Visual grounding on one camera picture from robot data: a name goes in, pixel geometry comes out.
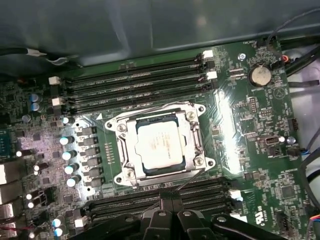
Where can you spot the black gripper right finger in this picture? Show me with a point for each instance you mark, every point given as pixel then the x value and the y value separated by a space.
pixel 190 225

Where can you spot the metal socket cover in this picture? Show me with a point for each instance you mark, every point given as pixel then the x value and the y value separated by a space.
pixel 131 147

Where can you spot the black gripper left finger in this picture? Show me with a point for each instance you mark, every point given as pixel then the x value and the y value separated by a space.
pixel 155 225

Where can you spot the black grey PC case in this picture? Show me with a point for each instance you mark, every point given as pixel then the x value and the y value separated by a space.
pixel 150 25

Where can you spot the CPU socket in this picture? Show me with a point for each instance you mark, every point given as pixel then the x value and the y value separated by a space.
pixel 113 119

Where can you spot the silver coin battery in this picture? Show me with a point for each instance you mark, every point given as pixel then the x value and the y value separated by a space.
pixel 260 75

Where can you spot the green motherboard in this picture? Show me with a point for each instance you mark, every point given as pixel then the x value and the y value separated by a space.
pixel 262 175

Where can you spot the silver CPU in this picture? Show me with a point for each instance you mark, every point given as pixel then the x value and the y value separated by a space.
pixel 157 147

